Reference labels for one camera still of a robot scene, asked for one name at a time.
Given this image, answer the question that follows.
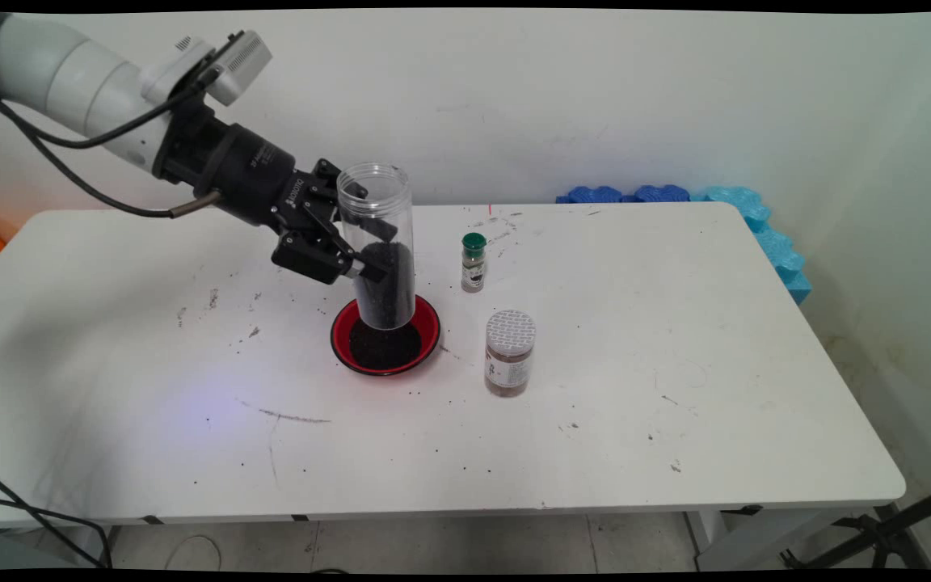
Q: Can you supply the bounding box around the white lid nut jar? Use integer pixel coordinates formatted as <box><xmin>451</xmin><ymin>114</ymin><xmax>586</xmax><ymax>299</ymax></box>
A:
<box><xmin>485</xmin><ymin>310</ymin><xmax>537</xmax><ymax>398</ymax></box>

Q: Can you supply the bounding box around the clear jar with black seeds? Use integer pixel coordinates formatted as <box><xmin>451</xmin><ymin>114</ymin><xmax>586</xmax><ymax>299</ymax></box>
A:
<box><xmin>336</xmin><ymin>162</ymin><xmax>417</xmax><ymax>331</ymax></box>

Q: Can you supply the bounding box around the black tripod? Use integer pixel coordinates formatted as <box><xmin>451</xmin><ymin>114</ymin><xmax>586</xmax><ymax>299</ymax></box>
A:
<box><xmin>781</xmin><ymin>479</ymin><xmax>931</xmax><ymax>569</ymax></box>

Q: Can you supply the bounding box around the red bowl with black rim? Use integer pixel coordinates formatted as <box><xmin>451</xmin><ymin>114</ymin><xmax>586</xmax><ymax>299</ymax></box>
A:
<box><xmin>330</xmin><ymin>293</ymin><xmax>442</xmax><ymax>377</ymax></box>

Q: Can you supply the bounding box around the black camera cable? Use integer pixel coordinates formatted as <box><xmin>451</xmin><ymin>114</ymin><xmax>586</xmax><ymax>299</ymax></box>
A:
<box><xmin>0</xmin><ymin>69</ymin><xmax>220</xmax><ymax>151</ymax></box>

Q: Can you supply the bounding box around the black seed heap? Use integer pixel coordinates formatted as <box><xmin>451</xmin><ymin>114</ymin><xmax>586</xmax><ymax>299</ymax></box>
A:
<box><xmin>348</xmin><ymin>317</ymin><xmax>423</xmax><ymax>373</ymax></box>

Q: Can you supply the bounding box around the green cap spice bottle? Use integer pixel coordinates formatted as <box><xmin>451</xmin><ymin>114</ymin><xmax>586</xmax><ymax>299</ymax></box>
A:
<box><xmin>461</xmin><ymin>233</ymin><xmax>488</xmax><ymax>293</ymax></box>

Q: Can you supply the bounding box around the light blue foam piece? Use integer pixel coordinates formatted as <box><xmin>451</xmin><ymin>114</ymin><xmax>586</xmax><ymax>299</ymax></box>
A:
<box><xmin>692</xmin><ymin>186</ymin><xmax>812</xmax><ymax>306</ymax></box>

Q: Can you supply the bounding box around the dark blue foam piece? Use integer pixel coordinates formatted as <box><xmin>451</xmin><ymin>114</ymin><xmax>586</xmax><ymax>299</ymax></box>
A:
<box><xmin>634</xmin><ymin>184</ymin><xmax>691</xmax><ymax>204</ymax></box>
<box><xmin>556</xmin><ymin>186</ymin><xmax>625</xmax><ymax>205</ymax></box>

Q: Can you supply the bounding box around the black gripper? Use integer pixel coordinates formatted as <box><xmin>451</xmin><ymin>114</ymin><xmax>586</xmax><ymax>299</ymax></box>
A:
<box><xmin>154</xmin><ymin>97</ymin><xmax>398</xmax><ymax>285</ymax></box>

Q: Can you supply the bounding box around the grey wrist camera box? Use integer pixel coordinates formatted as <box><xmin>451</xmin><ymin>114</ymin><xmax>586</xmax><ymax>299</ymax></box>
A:
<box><xmin>205</xmin><ymin>31</ymin><xmax>274</xmax><ymax>108</ymax></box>

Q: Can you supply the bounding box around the white table leg frame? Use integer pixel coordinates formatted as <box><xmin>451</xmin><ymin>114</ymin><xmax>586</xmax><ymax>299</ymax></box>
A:
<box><xmin>688</xmin><ymin>506</ymin><xmax>904</xmax><ymax>571</ymax></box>
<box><xmin>70</xmin><ymin>525</ymin><xmax>116</xmax><ymax>569</ymax></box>

